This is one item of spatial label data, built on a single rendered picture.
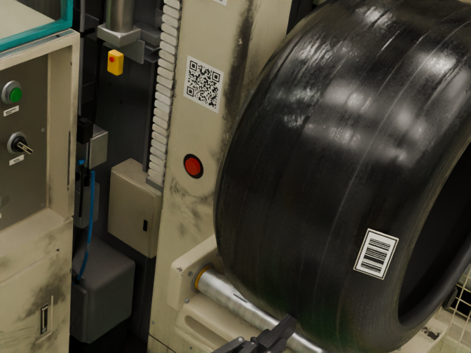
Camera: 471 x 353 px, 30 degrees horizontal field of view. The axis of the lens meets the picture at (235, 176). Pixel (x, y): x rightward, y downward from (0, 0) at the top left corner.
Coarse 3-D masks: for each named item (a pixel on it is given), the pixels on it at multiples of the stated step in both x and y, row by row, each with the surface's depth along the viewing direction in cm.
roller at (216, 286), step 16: (208, 272) 149; (208, 288) 148; (224, 288) 147; (224, 304) 147; (240, 304) 145; (256, 320) 144; (272, 320) 142; (304, 336) 140; (304, 352) 139; (320, 352) 138
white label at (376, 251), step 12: (372, 240) 109; (384, 240) 109; (396, 240) 109; (360, 252) 110; (372, 252) 110; (384, 252) 110; (360, 264) 111; (372, 264) 111; (384, 264) 110; (384, 276) 111
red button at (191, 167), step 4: (188, 160) 150; (192, 160) 150; (196, 160) 150; (188, 164) 150; (192, 164) 150; (196, 164) 149; (188, 168) 151; (192, 168) 150; (196, 168) 149; (192, 172) 151; (196, 172) 150
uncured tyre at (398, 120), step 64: (384, 0) 121; (448, 0) 125; (320, 64) 115; (384, 64) 112; (448, 64) 111; (256, 128) 116; (320, 128) 112; (384, 128) 109; (448, 128) 110; (256, 192) 117; (320, 192) 111; (384, 192) 108; (448, 192) 158; (256, 256) 121; (320, 256) 113; (448, 256) 154; (320, 320) 120; (384, 320) 121
